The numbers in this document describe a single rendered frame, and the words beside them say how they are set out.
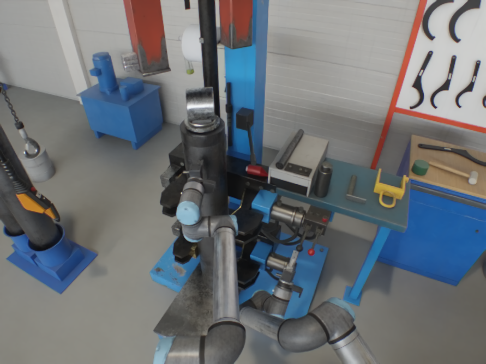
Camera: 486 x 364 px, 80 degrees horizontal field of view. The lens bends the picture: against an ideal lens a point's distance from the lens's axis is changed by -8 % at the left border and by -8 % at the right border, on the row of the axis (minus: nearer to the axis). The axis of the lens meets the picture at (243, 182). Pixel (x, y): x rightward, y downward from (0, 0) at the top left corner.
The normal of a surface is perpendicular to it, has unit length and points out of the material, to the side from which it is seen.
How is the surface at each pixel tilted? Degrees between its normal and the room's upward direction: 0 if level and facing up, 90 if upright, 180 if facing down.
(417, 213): 90
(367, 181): 0
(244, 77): 90
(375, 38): 90
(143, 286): 0
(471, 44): 90
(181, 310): 0
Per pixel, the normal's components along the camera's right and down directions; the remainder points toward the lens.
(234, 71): -0.42, 0.59
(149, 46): 0.52, 0.55
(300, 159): 0.00, -0.76
